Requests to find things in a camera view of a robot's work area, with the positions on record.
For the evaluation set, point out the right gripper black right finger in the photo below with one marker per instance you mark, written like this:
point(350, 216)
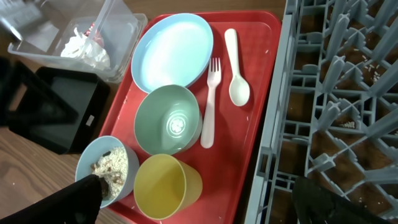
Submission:
point(315, 204)

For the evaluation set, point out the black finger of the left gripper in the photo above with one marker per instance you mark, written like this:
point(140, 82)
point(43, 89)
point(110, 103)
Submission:
point(39, 104)

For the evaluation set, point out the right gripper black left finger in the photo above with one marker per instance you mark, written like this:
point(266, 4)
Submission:
point(78, 203)

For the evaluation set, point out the light blue bowl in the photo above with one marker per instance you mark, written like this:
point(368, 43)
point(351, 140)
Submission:
point(94, 151)

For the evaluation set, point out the white napkin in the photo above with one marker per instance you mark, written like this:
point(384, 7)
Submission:
point(89, 51)

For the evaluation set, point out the yellow plastic cup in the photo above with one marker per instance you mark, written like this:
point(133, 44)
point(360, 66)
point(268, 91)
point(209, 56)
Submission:
point(165, 185)

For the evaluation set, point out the red snack wrapper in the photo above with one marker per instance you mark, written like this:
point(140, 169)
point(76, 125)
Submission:
point(97, 36)

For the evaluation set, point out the mint green bowl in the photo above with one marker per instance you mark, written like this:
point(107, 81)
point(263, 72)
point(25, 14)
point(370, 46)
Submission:
point(168, 121)

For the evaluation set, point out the black waste tray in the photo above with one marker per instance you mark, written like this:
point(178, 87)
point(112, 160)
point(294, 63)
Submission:
point(84, 92)

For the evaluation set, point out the grey dishwasher rack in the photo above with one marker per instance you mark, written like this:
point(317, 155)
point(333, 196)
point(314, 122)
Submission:
point(332, 110)

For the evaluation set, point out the clear plastic waste bin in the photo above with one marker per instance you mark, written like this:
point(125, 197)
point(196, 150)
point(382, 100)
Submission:
point(42, 28)

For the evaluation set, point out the white plastic spoon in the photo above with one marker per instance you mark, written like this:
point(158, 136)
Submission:
point(239, 90)

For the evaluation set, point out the light blue plate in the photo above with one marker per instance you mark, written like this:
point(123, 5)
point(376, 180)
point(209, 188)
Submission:
point(174, 51)

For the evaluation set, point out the white plastic fork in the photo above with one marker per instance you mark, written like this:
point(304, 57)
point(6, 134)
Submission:
point(213, 80)

